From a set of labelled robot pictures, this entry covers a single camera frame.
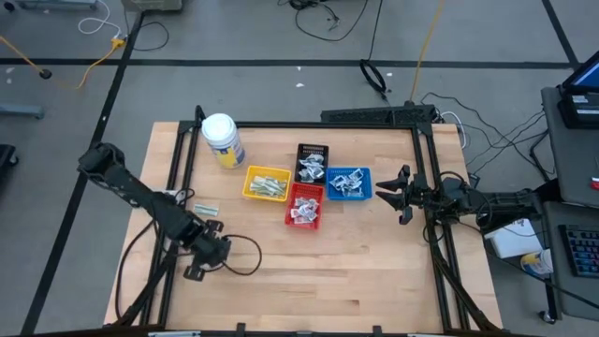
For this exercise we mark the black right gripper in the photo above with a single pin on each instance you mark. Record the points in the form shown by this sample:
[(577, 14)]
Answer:
[(426, 196)]

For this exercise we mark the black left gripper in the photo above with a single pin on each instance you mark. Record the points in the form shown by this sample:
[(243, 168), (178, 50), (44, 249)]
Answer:
[(213, 250)]

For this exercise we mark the green striped bandage strip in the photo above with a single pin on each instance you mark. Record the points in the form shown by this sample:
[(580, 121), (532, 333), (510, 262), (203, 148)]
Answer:
[(276, 193), (264, 191), (273, 182), (259, 186), (276, 188), (262, 179)]

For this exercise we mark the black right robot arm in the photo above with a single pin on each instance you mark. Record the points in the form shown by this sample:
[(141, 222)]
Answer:
[(501, 206)]

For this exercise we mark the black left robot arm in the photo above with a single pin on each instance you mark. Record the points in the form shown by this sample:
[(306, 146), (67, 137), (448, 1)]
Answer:
[(140, 196)]

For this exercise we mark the scattered small candy packets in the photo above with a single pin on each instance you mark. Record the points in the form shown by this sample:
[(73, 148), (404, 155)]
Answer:
[(206, 210)]

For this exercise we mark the yellow plastic basket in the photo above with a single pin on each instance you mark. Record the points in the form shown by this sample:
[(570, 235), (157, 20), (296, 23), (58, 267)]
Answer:
[(245, 194)]

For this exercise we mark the blue plastic basket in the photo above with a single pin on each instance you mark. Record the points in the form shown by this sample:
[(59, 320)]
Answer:
[(330, 196)]

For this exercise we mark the black perforated box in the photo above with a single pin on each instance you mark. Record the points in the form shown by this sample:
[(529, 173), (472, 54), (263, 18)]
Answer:
[(374, 114)]

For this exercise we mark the red plastic basket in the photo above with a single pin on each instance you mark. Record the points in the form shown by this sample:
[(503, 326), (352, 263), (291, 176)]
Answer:
[(304, 189)]

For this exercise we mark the black plastic basket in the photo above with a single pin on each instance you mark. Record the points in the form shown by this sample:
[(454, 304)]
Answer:
[(312, 149)]

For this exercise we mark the white box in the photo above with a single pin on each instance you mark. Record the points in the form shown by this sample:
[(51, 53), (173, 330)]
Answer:
[(507, 245)]

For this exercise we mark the yellow wipes canister white lid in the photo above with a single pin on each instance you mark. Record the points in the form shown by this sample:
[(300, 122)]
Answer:
[(220, 131)]

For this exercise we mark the wipes canister on floor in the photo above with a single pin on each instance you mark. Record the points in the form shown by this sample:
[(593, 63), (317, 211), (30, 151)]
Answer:
[(536, 264)]

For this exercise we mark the grey cart top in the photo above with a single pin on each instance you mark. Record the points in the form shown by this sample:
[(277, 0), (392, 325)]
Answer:
[(568, 159)]

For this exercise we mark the black keyboard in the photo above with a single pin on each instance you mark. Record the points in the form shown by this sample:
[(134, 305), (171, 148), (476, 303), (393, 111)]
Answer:
[(582, 250)]

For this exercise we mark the grey desk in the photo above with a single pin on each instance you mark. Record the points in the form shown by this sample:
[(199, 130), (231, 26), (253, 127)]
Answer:
[(561, 299)]

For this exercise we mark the small red object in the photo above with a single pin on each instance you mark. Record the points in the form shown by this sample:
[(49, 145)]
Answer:
[(595, 184)]

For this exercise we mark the black laptop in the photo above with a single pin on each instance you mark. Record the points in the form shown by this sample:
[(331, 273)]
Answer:
[(578, 110)]

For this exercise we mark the grey table foot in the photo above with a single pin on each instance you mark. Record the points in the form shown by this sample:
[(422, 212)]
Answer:
[(21, 111)]

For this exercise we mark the black round floor plug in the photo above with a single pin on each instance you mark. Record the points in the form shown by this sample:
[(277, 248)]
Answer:
[(45, 74)]

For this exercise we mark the grey equipment case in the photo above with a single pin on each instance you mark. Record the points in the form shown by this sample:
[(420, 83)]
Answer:
[(152, 4)]

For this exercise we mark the grey metal bar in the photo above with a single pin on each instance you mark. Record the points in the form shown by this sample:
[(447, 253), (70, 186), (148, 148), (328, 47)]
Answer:
[(56, 4)]

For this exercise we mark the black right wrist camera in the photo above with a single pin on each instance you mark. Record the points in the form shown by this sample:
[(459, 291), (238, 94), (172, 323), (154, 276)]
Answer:
[(454, 189)]

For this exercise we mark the grey left arm base plate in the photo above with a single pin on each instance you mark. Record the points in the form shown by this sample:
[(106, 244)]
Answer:
[(170, 192)]

